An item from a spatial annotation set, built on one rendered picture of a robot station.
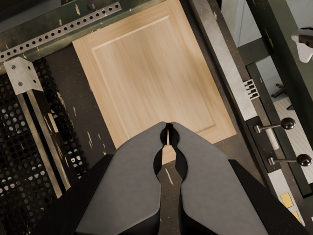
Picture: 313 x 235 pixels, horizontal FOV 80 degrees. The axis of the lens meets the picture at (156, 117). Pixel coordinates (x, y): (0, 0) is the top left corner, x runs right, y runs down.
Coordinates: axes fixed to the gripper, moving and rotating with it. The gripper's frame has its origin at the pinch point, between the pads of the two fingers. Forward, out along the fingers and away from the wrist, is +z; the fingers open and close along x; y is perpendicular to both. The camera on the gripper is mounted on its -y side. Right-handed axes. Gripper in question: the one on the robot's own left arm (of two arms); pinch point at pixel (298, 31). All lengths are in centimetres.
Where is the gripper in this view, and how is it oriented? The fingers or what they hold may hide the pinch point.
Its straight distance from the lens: 51.6
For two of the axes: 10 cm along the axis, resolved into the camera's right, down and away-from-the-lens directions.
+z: -1.7, -4.4, 8.8
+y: 3.4, 8.1, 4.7
